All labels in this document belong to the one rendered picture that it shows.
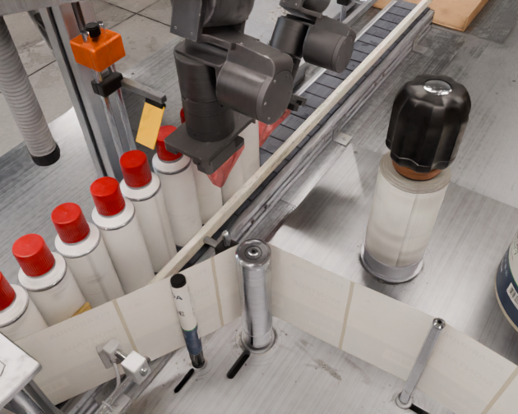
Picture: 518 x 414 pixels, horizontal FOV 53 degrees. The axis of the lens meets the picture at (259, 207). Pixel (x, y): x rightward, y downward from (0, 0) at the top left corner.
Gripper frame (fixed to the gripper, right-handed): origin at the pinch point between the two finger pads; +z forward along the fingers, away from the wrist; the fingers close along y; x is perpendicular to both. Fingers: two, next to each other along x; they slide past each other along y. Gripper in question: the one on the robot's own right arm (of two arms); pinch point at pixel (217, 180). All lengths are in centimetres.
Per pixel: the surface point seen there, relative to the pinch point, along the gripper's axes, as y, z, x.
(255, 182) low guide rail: 10.7, 10.5, 1.9
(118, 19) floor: 150, 102, 202
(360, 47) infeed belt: 61, 14, 9
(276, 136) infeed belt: 25.1, 13.8, 7.3
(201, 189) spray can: 1.2, 5.2, 4.4
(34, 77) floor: 83, 102, 196
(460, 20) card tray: 93, 19, -4
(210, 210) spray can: 1.7, 10.0, 3.9
